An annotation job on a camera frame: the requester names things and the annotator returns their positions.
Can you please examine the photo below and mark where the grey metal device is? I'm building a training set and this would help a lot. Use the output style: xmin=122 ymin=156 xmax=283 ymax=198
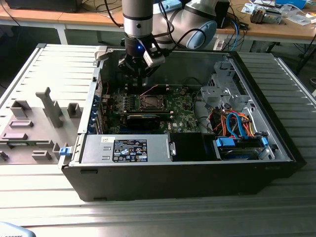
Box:
xmin=249 ymin=6 xmax=283 ymax=25

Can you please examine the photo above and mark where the green motherboard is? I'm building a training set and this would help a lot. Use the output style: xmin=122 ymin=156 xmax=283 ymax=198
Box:
xmin=106 ymin=85 xmax=201 ymax=135

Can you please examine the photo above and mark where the grey power supply unit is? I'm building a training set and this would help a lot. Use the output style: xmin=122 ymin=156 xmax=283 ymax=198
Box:
xmin=80 ymin=134 xmax=172 ymax=164

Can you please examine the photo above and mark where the clear plastic bag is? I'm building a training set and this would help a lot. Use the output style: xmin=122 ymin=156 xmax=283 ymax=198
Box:
xmin=283 ymin=9 xmax=316 ymax=26

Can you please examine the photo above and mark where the white plastic box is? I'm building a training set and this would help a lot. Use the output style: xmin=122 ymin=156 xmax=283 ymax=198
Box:
xmin=212 ymin=39 xmax=226 ymax=52

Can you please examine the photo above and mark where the grey metal drive cage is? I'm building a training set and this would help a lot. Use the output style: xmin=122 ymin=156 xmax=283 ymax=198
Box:
xmin=199 ymin=60 xmax=257 ymax=112

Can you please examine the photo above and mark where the green RAM stick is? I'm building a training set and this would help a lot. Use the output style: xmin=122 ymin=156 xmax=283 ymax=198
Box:
xmin=7 ymin=140 xmax=51 ymax=147

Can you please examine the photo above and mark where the blue box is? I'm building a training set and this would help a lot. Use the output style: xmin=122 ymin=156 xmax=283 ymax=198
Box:
xmin=275 ymin=0 xmax=308 ymax=9

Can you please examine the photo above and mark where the black monitor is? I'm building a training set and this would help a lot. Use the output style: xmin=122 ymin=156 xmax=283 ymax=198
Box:
xmin=4 ymin=0 xmax=79 ymax=13

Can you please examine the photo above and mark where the black PC case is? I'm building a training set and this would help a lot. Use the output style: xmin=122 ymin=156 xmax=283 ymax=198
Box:
xmin=58 ymin=43 xmax=307 ymax=202

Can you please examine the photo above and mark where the metal socket cover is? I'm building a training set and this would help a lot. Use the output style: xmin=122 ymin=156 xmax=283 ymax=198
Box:
xmin=140 ymin=95 xmax=165 ymax=111

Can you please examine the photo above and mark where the CPU socket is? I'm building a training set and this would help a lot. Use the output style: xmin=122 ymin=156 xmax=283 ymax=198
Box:
xmin=139 ymin=94 xmax=168 ymax=112

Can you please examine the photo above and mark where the blue wire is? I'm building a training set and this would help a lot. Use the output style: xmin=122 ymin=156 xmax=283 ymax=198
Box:
xmin=225 ymin=111 xmax=247 ymax=139

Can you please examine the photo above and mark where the black speaker box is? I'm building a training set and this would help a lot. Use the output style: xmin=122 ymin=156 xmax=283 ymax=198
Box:
xmin=217 ymin=0 xmax=231 ymax=29

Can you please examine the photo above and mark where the pale grey rounded device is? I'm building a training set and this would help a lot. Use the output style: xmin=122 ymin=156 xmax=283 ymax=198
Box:
xmin=0 ymin=221 xmax=34 ymax=237

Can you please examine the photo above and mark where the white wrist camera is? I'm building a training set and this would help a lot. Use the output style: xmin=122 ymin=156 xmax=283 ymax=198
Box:
xmin=142 ymin=41 xmax=165 ymax=68

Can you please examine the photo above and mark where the grey parts rack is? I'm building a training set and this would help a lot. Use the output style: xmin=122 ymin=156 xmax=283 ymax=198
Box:
xmin=0 ymin=86 xmax=83 ymax=165

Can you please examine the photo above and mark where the hard disk in blue carrier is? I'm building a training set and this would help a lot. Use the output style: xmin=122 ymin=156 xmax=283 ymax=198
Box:
xmin=212 ymin=136 xmax=269 ymax=161

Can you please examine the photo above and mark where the white printed leaflet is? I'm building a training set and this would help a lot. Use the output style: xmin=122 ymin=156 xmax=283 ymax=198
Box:
xmin=240 ymin=2 xmax=255 ymax=14

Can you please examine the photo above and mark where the wooden desk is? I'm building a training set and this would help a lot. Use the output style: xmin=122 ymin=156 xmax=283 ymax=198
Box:
xmin=217 ymin=0 xmax=316 ymax=54
xmin=0 ymin=0 xmax=125 ymax=45

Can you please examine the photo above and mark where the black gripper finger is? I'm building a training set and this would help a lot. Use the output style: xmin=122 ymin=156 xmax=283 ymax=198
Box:
xmin=118 ymin=53 xmax=142 ymax=87
xmin=141 ymin=64 xmax=159 ymax=87

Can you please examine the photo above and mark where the black plastic shroud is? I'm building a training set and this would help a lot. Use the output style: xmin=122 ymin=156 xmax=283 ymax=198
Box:
xmin=170 ymin=132 xmax=207 ymax=162

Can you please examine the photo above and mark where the black graphics card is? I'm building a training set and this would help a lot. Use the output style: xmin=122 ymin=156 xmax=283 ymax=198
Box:
xmin=125 ymin=113 xmax=161 ymax=130

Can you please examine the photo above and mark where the orange wire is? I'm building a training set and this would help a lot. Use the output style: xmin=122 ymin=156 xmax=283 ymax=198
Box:
xmin=243 ymin=113 xmax=255 ymax=138
xmin=212 ymin=112 xmax=227 ymax=133

